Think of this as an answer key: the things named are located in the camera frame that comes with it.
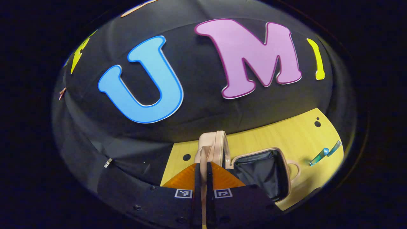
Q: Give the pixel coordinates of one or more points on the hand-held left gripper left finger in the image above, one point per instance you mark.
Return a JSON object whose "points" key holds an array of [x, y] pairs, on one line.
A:
{"points": [[197, 197]]}

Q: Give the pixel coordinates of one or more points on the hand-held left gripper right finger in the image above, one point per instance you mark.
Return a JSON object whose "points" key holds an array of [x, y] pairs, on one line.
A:
{"points": [[210, 197]]}

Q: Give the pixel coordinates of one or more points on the beige hard-shell suitcase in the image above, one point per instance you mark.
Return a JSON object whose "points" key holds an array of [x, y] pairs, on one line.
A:
{"points": [[216, 149]]}

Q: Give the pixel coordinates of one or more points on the black backdrop cloth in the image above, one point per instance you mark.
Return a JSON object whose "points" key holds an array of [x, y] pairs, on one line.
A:
{"points": [[197, 114]]}

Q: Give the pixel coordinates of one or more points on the small white cloth clip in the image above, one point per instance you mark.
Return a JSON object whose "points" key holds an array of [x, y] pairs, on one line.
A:
{"points": [[108, 163]]}

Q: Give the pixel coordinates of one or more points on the small brown cloth clip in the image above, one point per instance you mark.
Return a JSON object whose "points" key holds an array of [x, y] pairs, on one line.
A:
{"points": [[62, 93]]}

